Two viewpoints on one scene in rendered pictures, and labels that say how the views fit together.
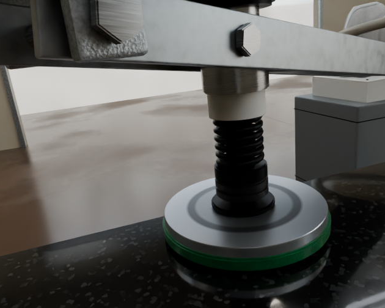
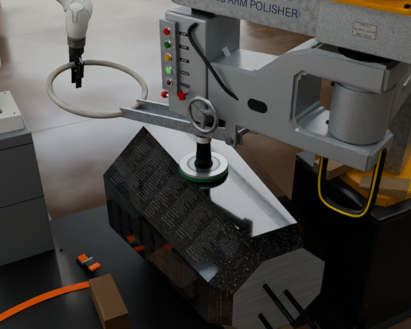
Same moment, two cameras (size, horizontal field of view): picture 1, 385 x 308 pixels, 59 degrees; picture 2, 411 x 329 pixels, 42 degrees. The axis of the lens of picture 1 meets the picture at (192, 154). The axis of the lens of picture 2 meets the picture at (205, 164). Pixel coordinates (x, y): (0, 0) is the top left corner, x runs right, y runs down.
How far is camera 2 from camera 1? 2.30 m
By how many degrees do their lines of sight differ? 90
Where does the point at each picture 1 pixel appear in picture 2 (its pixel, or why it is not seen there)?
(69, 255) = (222, 198)
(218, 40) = not seen: hidden behind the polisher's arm
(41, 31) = not seen: hidden behind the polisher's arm
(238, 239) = (224, 163)
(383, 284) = (228, 153)
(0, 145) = not seen: outside the picture
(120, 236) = (211, 191)
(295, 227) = (217, 156)
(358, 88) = (14, 121)
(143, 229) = (206, 187)
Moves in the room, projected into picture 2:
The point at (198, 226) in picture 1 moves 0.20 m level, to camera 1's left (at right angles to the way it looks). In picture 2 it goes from (217, 169) to (228, 196)
